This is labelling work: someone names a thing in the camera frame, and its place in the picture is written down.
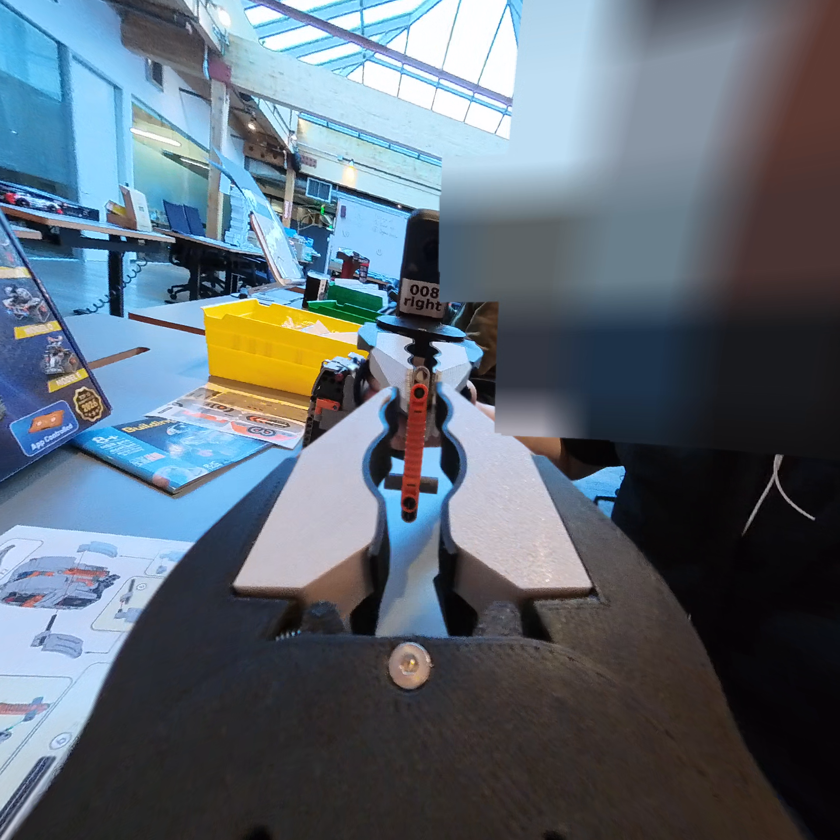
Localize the green plastic bin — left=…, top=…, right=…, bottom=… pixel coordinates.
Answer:
left=308, top=281, right=395, bottom=324

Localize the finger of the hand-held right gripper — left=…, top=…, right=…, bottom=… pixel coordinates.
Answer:
left=366, top=336, right=417, bottom=398
left=422, top=340, right=476, bottom=448

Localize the yellow plastic bin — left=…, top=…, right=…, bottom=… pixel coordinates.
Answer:
left=202, top=298, right=371, bottom=398

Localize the blue manual booklet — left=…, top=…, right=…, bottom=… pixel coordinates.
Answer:
left=72, top=416, right=273, bottom=494

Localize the large tilted board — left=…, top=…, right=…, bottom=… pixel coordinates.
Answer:
left=249, top=210, right=306, bottom=284

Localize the wooden background desk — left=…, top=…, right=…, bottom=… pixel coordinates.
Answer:
left=0, top=203, right=175, bottom=316

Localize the blue office chair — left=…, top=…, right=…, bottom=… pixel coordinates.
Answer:
left=161, top=200, right=211, bottom=299

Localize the grey desk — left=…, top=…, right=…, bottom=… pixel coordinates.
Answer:
left=0, top=314, right=454, bottom=637

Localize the open instruction booklet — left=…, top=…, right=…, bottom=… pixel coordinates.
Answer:
left=0, top=525, right=194, bottom=808

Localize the person's right forearm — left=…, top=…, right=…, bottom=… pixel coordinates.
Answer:
left=515, top=433, right=568, bottom=480

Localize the white drawstring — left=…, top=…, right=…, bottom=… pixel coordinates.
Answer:
left=742, top=453, right=818, bottom=536

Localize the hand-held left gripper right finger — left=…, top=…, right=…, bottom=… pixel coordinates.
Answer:
left=435, top=382, right=595, bottom=636

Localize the sticker sheet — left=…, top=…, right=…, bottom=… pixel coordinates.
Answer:
left=146, top=386, right=312, bottom=449

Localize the toy car model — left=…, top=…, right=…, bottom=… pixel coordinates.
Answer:
left=307, top=354, right=368, bottom=447

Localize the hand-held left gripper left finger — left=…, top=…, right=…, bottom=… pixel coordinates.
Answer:
left=233, top=386, right=401, bottom=636

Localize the blue toy box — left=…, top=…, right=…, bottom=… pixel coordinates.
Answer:
left=0, top=210, right=112, bottom=483

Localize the orange toy beam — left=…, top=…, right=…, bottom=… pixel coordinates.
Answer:
left=399, top=382, right=431, bottom=506

